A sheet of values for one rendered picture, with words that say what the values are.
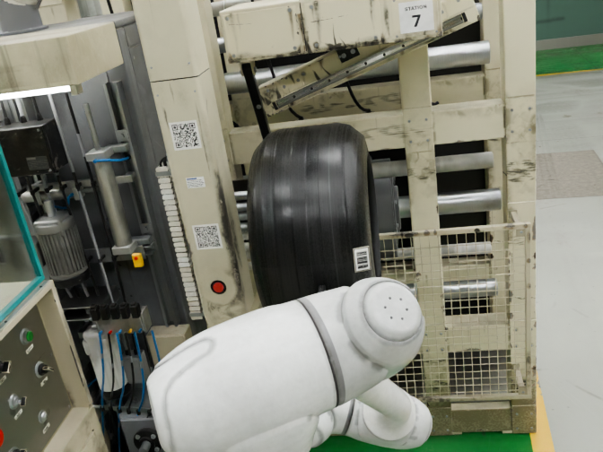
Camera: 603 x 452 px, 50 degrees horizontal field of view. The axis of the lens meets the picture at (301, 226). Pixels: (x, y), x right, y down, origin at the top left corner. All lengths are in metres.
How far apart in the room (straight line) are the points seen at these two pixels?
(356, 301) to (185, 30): 1.10
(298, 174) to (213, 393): 0.98
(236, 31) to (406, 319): 1.33
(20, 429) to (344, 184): 0.93
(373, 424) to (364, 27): 1.07
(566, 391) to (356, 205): 1.79
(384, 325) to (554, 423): 2.30
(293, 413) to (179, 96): 1.13
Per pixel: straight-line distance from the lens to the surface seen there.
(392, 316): 0.70
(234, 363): 0.69
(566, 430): 2.93
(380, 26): 1.86
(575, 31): 11.09
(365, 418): 1.27
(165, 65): 1.70
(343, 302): 0.72
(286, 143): 1.68
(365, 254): 1.56
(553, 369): 3.24
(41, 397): 1.73
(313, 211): 1.55
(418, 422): 1.31
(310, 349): 0.70
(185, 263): 1.88
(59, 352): 1.76
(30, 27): 2.16
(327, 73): 2.02
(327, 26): 1.86
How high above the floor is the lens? 1.90
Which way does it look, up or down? 23 degrees down
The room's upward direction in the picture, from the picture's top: 9 degrees counter-clockwise
